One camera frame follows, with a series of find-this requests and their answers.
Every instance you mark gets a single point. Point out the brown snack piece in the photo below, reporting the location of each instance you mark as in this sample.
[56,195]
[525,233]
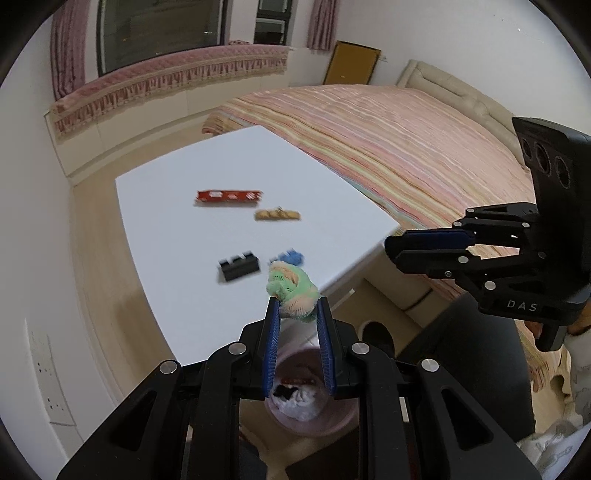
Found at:
[277,215]

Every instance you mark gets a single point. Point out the pink waste bin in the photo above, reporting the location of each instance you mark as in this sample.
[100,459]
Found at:
[302,427]

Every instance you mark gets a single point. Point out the small blue object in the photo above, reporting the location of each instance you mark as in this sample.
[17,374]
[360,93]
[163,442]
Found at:
[291,256]

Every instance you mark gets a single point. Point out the pink curtain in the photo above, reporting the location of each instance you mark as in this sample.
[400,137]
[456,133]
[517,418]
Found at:
[323,23]
[68,50]

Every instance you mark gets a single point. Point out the beige padded headboard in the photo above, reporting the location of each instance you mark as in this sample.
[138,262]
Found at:
[466,101]

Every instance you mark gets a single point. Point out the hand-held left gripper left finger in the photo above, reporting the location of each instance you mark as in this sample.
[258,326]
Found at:
[272,350]

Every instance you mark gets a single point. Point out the pink quilted window seat cushion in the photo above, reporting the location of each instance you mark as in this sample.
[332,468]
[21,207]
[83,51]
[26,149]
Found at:
[175,74]

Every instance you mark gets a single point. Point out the white window seat cabinet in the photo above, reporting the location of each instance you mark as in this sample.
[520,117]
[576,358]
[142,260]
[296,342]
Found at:
[138,124]

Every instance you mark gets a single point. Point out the yellow board with black frame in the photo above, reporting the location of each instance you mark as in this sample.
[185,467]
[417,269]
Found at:
[350,62]

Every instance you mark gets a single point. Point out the green and pink fluffy ball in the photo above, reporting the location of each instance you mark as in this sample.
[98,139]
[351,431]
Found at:
[295,290]

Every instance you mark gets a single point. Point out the person's right hand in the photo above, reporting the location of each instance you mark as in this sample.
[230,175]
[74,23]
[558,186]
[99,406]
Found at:
[581,324]

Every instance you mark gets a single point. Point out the crumpled white tissue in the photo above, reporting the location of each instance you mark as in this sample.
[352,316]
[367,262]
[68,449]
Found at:
[300,404]

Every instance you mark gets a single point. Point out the person's patterned pyjama leg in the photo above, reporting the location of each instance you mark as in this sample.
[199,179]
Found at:
[549,447]

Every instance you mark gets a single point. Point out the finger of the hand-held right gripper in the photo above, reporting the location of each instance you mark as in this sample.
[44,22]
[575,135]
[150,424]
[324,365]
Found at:
[438,238]
[429,263]

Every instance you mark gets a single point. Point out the black plastic block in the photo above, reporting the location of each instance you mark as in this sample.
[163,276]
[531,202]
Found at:
[239,268]

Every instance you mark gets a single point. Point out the white wall socket panel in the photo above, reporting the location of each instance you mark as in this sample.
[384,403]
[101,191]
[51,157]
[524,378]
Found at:
[51,378]

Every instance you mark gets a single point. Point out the small dark window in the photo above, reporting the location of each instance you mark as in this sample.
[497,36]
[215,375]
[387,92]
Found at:
[273,21]

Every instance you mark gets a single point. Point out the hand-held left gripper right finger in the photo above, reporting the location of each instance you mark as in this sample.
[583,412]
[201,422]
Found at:
[326,355]

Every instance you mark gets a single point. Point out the red snack wrapper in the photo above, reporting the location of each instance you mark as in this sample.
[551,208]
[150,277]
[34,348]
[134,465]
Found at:
[228,197]

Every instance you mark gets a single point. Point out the large dark window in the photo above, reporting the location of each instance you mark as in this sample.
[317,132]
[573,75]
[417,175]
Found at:
[157,32]

